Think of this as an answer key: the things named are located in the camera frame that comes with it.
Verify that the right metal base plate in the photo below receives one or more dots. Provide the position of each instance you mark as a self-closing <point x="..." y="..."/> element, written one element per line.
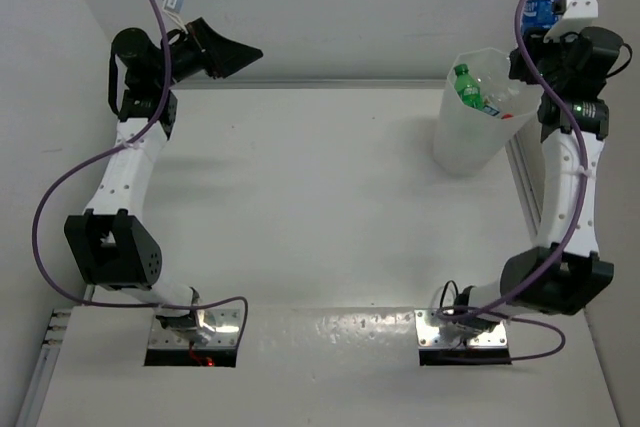
<point x="434" y="334"/>

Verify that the blue white label clear bottle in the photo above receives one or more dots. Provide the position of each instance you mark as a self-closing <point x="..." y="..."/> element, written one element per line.
<point x="502" y="99"/>

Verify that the blue label small bottle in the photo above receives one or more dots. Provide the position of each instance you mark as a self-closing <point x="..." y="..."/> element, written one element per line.
<point x="539" y="14"/>

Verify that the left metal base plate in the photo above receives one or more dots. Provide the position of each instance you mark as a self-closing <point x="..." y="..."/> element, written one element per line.
<point x="203" y="329"/>

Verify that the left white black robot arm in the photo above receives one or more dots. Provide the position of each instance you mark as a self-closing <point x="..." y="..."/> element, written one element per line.
<point x="109" y="242"/>

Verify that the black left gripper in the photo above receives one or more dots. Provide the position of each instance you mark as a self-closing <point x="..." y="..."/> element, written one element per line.
<point x="220" y="57"/>

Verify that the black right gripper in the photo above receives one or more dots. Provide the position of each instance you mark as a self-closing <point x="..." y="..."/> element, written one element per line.
<point x="535" y="45"/>

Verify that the aluminium frame rail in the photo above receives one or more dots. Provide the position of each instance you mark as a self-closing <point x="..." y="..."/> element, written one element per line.
<point x="51" y="341"/>

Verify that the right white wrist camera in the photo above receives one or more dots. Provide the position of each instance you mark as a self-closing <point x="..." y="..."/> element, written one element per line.
<point x="578" y="14"/>

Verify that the white translucent plastic bin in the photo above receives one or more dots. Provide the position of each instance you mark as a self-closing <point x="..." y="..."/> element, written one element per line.
<point x="466" y="139"/>

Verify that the metal base plate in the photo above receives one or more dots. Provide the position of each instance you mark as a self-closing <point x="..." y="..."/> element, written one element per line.
<point x="434" y="334"/>
<point x="203" y="329"/>

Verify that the clear unlabelled plastic bottle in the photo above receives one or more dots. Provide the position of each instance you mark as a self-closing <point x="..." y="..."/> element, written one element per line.
<point x="492" y="75"/>

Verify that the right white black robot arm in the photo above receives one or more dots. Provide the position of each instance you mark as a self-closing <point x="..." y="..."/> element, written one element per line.
<point x="563" y="271"/>

